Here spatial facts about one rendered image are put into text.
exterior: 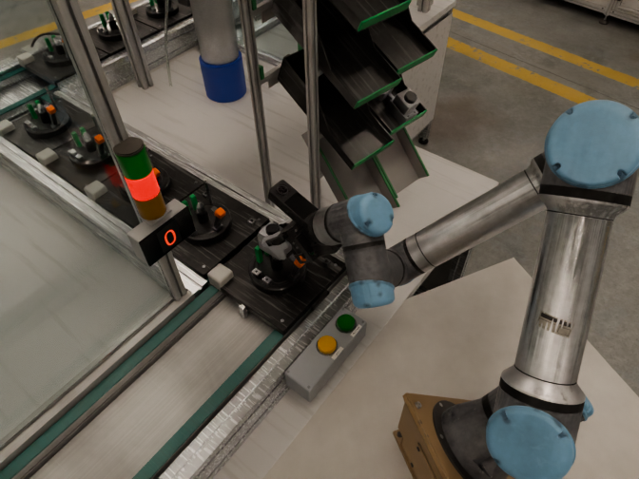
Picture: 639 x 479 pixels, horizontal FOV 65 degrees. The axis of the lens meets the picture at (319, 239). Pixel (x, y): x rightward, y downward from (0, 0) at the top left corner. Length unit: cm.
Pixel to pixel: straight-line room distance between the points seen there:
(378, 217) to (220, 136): 108
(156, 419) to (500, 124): 285
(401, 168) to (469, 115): 213
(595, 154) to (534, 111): 294
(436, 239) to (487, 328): 44
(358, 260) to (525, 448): 36
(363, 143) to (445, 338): 51
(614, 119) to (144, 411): 99
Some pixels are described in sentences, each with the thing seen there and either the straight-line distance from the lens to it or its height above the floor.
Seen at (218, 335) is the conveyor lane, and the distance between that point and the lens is 120.
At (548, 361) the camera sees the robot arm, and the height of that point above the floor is 129.
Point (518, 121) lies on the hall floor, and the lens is 354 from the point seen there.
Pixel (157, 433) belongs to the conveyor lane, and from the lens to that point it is 113.
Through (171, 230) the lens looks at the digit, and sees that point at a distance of 101.
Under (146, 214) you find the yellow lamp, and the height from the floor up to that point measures 128.
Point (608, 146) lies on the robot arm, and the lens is 73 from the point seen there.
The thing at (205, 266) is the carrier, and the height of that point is 97.
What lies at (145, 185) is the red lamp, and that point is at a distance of 92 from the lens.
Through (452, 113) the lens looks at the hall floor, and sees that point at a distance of 349.
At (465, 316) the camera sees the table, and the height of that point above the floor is 86.
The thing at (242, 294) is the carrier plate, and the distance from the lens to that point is 119.
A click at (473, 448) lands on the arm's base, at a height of 104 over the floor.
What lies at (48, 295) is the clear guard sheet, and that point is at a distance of 100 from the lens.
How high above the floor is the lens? 193
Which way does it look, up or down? 49 degrees down
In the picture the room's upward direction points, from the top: 1 degrees counter-clockwise
